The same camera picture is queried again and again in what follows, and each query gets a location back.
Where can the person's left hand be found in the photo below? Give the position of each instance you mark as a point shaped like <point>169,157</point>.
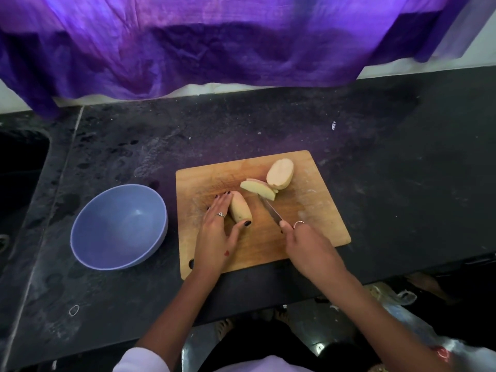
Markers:
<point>213,240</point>

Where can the person's right hand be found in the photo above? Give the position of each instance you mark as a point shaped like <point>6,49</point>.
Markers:
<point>314,255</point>

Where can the tan potato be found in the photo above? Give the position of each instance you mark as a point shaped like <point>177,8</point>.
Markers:
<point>240,207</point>

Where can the potato slice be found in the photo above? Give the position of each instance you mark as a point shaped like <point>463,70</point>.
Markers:
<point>257,188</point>

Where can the rounded potato end piece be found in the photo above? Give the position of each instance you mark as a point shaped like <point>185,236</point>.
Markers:
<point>280,172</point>

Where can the blue bowl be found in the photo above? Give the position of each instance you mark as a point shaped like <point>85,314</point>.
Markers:
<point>116,228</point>

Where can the person's left forearm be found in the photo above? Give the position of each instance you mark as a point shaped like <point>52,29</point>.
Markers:
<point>182,317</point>

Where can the person's right forearm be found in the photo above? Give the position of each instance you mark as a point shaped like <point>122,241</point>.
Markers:
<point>380,325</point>

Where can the person's left foot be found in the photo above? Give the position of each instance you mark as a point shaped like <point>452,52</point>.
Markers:
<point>225,329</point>

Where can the wooden cutting board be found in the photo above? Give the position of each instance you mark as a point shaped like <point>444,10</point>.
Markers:
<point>310,205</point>

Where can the plastic bags on floor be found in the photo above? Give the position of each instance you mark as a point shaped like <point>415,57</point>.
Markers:
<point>283,316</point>

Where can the small white scrap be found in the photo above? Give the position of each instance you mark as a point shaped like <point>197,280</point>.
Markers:
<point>334,125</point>

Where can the white rubber band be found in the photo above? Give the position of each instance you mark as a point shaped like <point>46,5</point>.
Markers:
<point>69,310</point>

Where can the red and white plastic bag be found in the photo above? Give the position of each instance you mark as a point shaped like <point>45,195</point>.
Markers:
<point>465,348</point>

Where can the dark sink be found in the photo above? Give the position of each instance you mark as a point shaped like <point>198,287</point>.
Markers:
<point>19,182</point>

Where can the purple cloth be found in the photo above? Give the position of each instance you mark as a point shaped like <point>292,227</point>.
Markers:
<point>232,34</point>

